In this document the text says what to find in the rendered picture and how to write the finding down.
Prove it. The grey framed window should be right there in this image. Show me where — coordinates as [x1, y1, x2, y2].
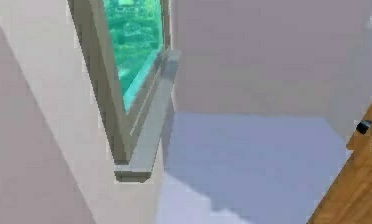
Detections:
[66, 0, 182, 184]

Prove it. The black door handle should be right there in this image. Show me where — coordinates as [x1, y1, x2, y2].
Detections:
[355, 119, 372, 154]

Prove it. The brown wooden door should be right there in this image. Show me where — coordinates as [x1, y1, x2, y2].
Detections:
[306, 95, 372, 224]

